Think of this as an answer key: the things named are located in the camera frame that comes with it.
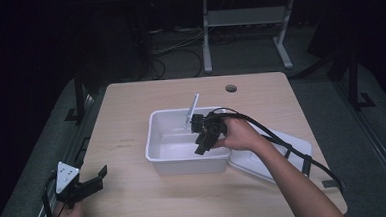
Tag black metal stand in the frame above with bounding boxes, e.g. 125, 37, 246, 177
62, 67, 96, 124
342, 50, 376, 110

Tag person's right hand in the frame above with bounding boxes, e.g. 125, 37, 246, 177
211, 114, 268, 155

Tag white box lid black handle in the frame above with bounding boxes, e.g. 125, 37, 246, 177
226, 116, 315, 188

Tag black floor cables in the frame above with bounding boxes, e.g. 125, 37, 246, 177
148, 27, 207, 81

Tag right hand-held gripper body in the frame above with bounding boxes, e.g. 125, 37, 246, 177
181, 91, 229, 143

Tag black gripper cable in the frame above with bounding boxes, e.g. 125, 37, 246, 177
210, 101, 346, 199
39, 174, 62, 217

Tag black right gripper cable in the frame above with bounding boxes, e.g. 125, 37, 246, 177
210, 101, 346, 199

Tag white plastic storage box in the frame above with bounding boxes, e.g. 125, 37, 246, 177
142, 106, 234, 178

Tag grey metal table frame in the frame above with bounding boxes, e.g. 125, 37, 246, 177
199, 0, 300, 75

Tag aluminium floor rail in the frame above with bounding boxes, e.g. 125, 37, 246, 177
21, 93, 103, 217
333, 76, 386, 212

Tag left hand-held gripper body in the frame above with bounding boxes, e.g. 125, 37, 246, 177
53, 159, 87, 210

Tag grey tape piece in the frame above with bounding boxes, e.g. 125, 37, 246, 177
321, 179, 339, 190

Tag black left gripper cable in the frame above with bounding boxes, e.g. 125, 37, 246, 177
39, 174, 62, 217

